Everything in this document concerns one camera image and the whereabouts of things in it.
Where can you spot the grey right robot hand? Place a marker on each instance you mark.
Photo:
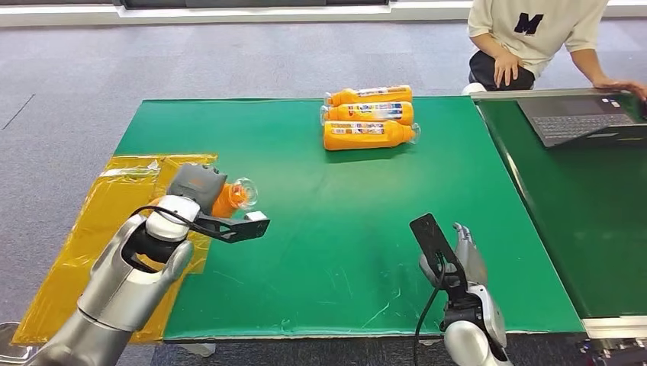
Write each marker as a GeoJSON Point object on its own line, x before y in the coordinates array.
{"type": "Point", "coordinates": [470, 257]}

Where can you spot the person's right hand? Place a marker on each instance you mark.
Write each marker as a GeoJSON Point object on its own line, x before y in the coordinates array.
{"type": "Point", "coordinates": [506, 68]}

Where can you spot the person's left hand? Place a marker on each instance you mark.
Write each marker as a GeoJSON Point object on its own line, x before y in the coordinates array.
{"type": "Point", "coordinates": [621, 86]}

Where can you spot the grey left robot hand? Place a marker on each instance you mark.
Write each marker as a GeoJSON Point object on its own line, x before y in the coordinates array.
{"type": "Point", "coordinates": [197, 184]}

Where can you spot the orange bottle with clear cap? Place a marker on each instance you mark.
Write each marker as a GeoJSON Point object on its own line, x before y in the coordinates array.
{"type": "Point", "coordinates": [374, 113]}
{"type": "Point", "coordinates": [371, 94]}
{"type": "Point", "coordinates": [232, 197]}
{"type": "Point", "coordinates": [364, 135]}

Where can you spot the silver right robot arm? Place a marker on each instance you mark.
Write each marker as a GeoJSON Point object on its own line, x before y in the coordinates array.
{"type": "Point", "coordinates": [470, 338]}

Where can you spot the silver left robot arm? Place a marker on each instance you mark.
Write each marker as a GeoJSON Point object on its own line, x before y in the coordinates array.
{"type": "Point", "coordinates": [116, 298]}

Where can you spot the person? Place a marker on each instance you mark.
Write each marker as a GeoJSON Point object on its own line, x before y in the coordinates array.
{"type": "Point", "coordinates": [536, 35]}

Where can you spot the dark grey laptop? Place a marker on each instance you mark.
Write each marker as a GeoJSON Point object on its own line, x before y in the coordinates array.
{"type": "Point", "coordinates": [576, 121]}

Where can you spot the yellow taped cardboard box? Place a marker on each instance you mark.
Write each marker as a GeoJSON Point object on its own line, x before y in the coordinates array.
{"type": "Point", "coordinates": [96, 222]}

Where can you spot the large green table mat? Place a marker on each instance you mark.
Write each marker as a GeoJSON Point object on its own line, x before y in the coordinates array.
{"type": "Point", "coordinates": [354, 212]}

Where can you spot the dark green table mat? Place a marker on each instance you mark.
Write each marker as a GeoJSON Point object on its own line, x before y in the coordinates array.
{"type": "Point", "coordinates": [591, 217]}

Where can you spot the shiny metal chair base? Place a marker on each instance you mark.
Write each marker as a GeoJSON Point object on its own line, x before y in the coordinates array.
{"type": "Point", "coordinates": [12, 348]}

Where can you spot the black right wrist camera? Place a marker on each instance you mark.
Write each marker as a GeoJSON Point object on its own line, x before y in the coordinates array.
{"type": "Point", "coordinates": [432, 237]}

